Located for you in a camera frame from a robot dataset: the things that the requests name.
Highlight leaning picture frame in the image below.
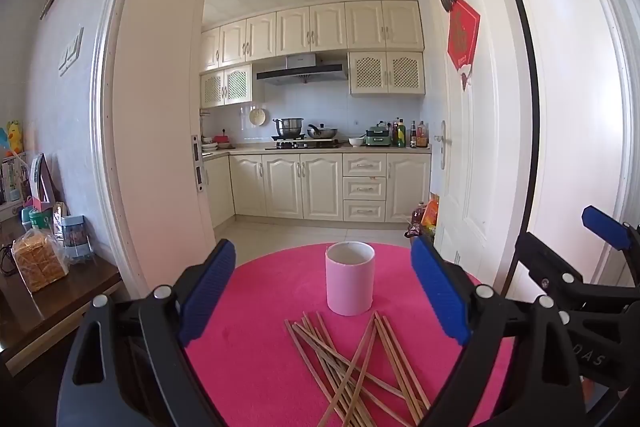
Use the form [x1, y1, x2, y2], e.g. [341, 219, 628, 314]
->
[30, 153, 58, 208]

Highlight cream lattice door cabinet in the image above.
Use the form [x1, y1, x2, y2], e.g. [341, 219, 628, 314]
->
[348, 52, 426, 96]
[200, 64, 252, 108]

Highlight orange shopping bag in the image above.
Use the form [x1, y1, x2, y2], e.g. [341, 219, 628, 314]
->
[421, 194, 441, 238]

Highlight green can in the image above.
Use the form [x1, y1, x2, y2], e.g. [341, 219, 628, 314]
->
[28, 208, 55, 233]

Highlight green electric cooker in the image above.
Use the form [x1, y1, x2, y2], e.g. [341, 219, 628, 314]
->
[365, 122, 394, 148]

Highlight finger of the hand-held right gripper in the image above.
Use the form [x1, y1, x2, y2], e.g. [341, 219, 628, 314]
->
[514, 231, 640, 310]
[581, 205, 640, 258]

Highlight clear container with blue lid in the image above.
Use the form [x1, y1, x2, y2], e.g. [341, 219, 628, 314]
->
[60, 214, 93, 264]

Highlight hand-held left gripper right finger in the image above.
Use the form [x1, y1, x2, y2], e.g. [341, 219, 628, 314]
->
[410, 234, 586, 427]

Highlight white door with handle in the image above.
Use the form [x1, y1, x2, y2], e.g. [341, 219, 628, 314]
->
[427, 0, 538, 303]

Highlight red paper door decoration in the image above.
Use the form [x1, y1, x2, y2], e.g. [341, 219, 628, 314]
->
[446, 0, 481, 90]

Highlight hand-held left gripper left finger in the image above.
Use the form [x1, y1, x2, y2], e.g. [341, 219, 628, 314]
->
[60, 239, 237, 427]

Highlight row of books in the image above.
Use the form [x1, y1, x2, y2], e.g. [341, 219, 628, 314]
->
[0, 154, 31, 208]

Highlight bag of bread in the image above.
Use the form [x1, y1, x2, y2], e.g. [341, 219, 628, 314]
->
[11, 229, 69, 294]

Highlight white wall switch panel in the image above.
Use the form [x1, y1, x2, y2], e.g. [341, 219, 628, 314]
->
[57, 26, 85, 78]

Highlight cream upper wall cabinets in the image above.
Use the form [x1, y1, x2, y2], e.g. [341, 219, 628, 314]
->
[200, 0, 426, 74]

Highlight cream door with lock plate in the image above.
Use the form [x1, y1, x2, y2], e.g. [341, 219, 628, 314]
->
[90, 0, 223, 303]

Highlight black wok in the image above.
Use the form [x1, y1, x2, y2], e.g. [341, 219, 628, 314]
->
[306, 123, 339, 140]

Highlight gas stove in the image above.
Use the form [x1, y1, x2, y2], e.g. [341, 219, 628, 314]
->
[265, 136, 346, 150]

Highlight dark wooden side table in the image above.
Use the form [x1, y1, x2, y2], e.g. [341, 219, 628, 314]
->
[0, 217, 123, 378]

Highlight yellow plush toy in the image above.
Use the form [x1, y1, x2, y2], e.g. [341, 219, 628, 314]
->
[4, 120, 25, 156]

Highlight group of wooden chopsticks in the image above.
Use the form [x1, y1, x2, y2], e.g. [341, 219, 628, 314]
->
[284, 311, 432, 427]

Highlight steel cooking pot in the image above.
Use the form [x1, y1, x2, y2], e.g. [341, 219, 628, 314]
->
[272, 117, 305, 138]

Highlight steel range hood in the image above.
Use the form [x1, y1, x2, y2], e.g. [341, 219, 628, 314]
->
[256, 54, 349, 86]

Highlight pink cup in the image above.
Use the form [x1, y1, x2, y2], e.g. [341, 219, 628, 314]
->
[325, 241, 376, 317]

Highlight cream lower kitchen cabinets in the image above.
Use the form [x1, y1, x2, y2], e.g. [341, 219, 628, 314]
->
[202, 152, 432, 229]

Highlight pink round table cover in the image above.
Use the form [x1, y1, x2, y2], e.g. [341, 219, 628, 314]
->
[182, 243, 516, 427]

